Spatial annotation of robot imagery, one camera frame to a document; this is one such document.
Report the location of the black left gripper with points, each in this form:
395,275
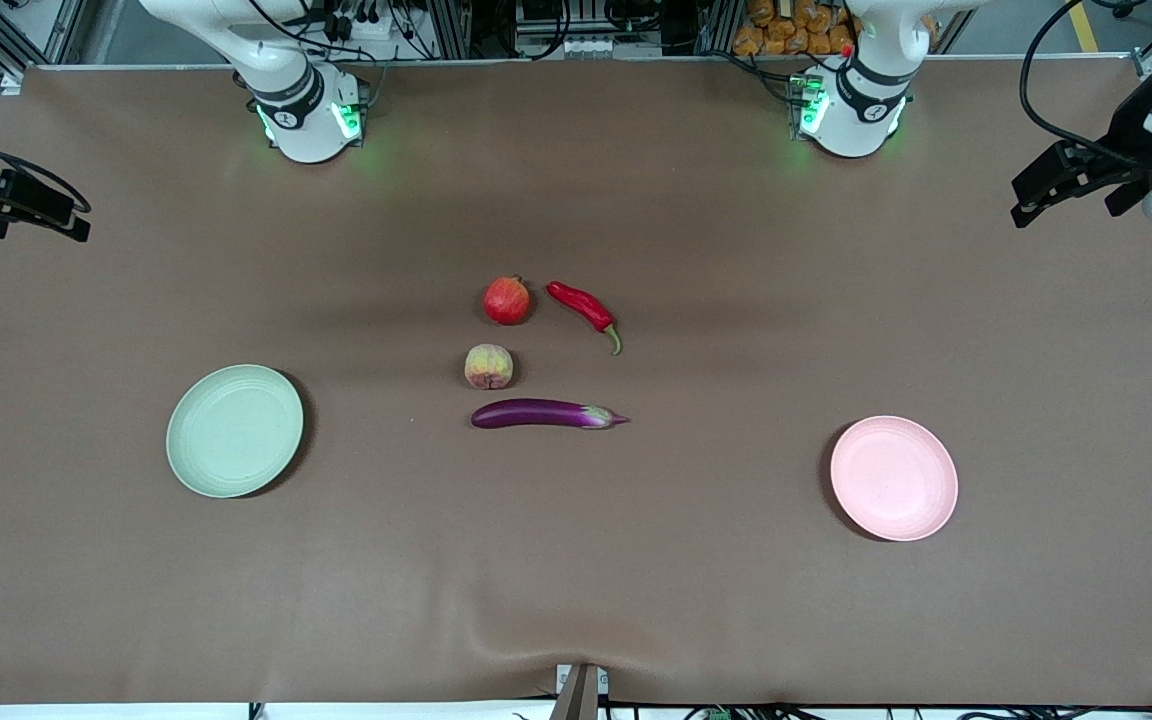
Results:
1129,130

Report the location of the yellow pink peach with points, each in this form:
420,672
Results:
488,367

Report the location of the red apple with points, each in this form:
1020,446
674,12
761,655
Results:
506,302

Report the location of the red chili pepper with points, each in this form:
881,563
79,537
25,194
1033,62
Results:
581,303

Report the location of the purple eggplant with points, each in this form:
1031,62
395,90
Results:
536,413

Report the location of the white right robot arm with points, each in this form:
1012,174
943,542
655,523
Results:
301,110

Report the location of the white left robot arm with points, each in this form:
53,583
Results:
851,110

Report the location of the pale green plate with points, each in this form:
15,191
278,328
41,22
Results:
234,432

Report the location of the bag of orange items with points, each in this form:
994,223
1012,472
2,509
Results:
786,30

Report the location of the pink plate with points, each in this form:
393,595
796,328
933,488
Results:
894,478

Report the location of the white power strip with plugs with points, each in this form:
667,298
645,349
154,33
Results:
376,45

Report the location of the white terminal block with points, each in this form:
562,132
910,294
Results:
591,46

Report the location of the brown table cloth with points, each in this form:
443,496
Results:
576,560

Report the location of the aluminium frame post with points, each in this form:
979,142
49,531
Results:
61,35
721,25
451,25
1148,62

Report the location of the metal table edge bracket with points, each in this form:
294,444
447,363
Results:
581,695

